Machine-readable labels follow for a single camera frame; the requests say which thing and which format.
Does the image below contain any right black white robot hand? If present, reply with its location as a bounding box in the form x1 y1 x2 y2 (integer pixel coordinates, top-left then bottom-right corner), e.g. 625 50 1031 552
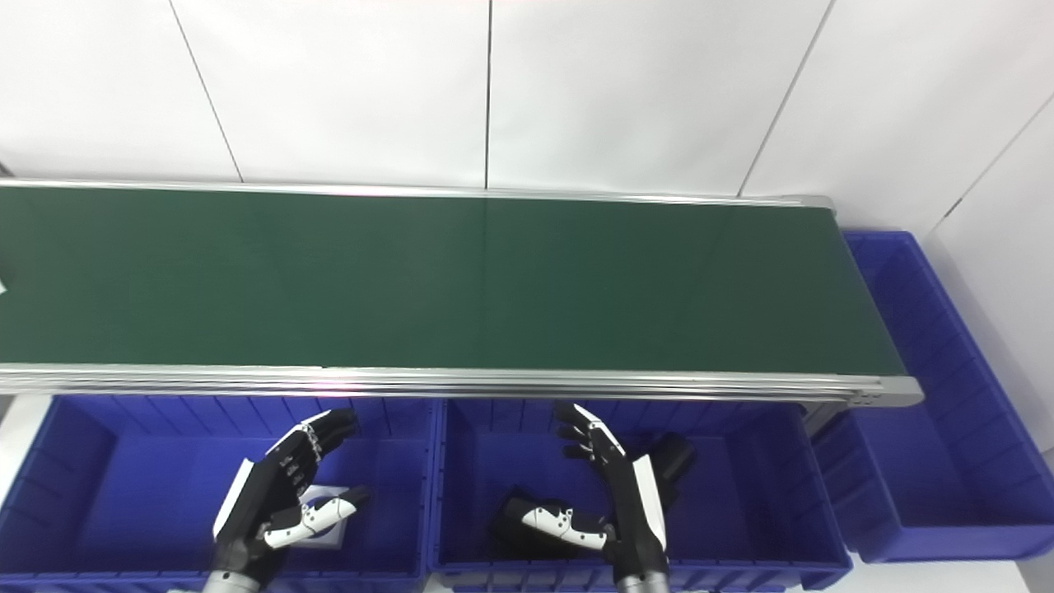
504 402 669 577

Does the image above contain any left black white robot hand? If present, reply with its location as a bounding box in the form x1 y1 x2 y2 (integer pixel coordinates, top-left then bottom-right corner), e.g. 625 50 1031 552
212 408 371 577

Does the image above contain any black part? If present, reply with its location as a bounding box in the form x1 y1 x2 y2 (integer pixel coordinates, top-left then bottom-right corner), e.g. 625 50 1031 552
646 432 697 505
492 493 610 563

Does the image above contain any blue bin with black parts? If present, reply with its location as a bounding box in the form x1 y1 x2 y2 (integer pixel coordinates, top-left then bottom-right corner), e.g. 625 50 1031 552
428 399 853 593

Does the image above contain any blue bin with white parts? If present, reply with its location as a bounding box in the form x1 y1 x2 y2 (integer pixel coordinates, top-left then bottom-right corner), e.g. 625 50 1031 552
0 395 437 593

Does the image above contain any green conveyor belt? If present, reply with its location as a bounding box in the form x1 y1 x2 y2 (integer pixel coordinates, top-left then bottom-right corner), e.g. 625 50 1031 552
0 177 925 409
0 185 907 376

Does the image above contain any empty blue bin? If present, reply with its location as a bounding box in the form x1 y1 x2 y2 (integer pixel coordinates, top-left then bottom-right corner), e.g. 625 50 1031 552
811 231 1054 565

